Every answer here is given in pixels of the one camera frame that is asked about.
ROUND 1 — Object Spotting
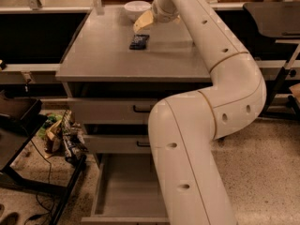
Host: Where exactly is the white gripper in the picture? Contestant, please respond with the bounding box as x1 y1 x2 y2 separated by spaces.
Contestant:
133 0 179 33

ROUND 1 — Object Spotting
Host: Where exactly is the dark blue rxbar wrapper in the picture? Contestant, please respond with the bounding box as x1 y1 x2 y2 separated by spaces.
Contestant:
129 34 150 50

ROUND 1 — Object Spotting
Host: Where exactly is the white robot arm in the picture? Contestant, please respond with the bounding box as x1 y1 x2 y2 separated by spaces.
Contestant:
148 0 266 225

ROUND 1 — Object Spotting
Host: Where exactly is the grey drawer cabinet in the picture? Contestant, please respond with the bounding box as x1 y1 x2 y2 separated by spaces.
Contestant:
55 5 214 225

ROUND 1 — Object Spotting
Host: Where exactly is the grey top drawer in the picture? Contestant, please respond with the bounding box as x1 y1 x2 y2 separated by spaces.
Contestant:
67 82 214 126

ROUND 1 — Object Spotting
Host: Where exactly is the grey drawer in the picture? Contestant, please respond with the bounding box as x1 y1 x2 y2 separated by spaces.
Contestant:
67 82 214 126
83 124 150 154
81 154 170 225

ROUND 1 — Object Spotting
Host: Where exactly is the grey middle drawer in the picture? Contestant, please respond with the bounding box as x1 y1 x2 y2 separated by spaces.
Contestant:
83 124 150 154

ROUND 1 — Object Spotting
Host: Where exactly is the grey bottom drawer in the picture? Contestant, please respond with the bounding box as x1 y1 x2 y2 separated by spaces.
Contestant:
81 154 170 225

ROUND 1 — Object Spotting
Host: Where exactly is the white ceramic bowl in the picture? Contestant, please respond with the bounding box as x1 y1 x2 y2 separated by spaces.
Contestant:
124 1 151 23

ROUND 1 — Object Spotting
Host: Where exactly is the pile of snack bags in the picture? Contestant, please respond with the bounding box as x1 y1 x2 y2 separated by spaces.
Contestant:
37 110 87 166

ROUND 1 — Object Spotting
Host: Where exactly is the black cart on left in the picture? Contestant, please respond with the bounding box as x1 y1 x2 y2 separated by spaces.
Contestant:
0 91 86 225

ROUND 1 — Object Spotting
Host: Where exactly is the aluminium frame rail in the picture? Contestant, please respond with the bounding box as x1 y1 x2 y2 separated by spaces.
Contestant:
0 64 60 84

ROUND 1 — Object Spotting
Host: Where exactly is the black cable on floor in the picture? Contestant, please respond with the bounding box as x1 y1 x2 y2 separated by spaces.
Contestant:
22 125 57 225

